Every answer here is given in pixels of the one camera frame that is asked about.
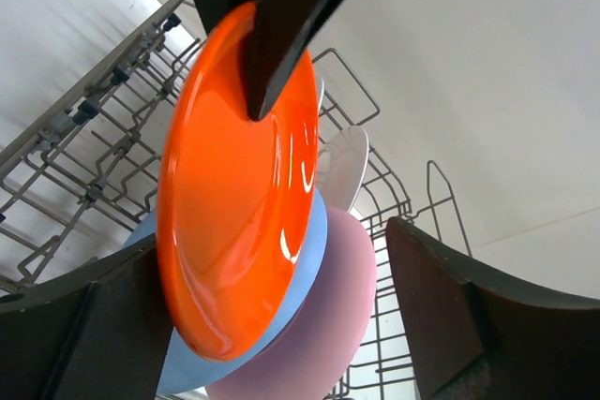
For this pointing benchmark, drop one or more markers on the white plate cloud motif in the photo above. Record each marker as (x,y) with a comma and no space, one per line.
(343,157)

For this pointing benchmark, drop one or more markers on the pink plate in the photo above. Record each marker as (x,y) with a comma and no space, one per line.
(309,357)

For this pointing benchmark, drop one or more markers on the grey wire dish rack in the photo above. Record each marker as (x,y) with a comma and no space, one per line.
(78,181)

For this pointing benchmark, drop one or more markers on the orange plate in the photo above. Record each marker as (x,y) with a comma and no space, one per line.
(234,196)

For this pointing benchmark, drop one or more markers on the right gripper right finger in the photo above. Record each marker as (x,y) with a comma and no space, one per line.
(475,332)

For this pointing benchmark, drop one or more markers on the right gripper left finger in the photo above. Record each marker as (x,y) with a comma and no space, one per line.
(99,332)

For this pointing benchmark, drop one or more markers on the blue plate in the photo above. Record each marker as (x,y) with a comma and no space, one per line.
(184,371)

